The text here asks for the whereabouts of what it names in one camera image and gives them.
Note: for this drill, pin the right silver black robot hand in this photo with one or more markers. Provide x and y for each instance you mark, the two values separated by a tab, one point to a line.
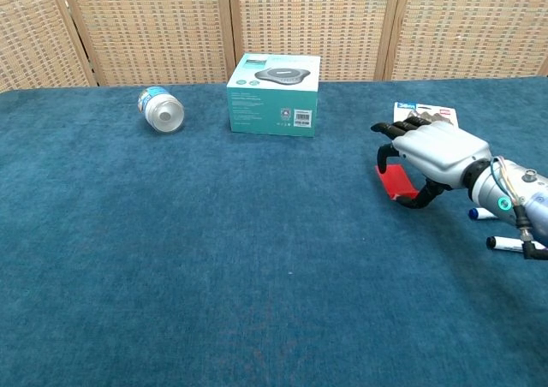
441	149

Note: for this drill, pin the red translucent plastic piece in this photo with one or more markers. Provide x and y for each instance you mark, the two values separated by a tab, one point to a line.
397	182

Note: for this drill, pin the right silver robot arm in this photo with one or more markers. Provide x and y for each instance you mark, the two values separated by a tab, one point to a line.
514	194

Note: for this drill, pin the blister pack with metal parts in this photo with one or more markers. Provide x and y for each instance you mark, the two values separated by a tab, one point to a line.
417	109

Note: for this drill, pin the blue capped white marker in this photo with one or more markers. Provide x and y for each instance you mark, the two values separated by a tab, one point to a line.
479	213

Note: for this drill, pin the black capped white marker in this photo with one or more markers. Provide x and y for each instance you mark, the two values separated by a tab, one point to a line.
505	244

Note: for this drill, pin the teal speakerphone box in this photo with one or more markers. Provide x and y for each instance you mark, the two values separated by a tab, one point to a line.
274	100

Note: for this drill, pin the woven folding screen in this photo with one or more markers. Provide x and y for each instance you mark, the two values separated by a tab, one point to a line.
274	27

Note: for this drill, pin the blue table cloth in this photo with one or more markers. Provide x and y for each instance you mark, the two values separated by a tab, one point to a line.
214	254

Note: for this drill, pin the clear plastic jar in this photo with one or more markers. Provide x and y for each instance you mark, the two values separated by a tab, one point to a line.
162	109

